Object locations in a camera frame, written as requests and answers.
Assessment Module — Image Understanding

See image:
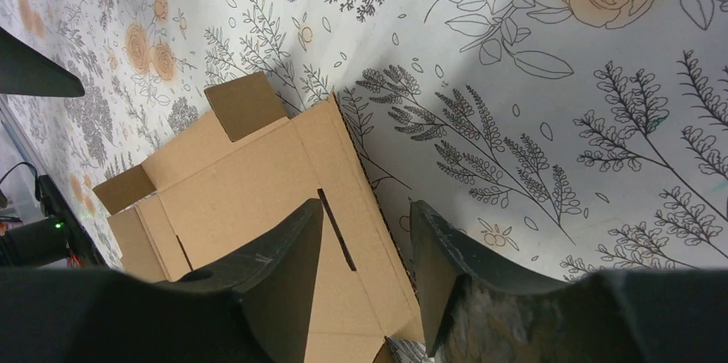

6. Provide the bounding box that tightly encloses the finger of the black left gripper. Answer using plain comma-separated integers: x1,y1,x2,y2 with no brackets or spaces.
1,28,85,98

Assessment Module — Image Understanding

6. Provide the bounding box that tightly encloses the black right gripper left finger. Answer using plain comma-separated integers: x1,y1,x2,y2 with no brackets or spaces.
155,198,323,362

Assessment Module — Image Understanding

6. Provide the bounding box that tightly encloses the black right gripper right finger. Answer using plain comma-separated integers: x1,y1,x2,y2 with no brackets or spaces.
409,200,567,357

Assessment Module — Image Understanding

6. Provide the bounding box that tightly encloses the brown cardboard box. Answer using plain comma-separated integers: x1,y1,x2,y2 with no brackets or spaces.
94,72,424,362

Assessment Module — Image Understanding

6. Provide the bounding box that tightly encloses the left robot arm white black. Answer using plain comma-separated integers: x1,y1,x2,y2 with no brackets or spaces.
1,29,85,267

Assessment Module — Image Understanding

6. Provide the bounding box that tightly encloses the floral patterned table mat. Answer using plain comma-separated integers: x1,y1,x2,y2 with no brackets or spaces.
0,0,728,363

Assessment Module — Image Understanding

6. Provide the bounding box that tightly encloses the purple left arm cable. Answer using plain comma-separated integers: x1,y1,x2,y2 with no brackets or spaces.
0,161,41,188

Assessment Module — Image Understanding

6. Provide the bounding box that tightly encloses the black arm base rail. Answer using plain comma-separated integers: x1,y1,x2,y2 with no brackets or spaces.
35,174,108,268

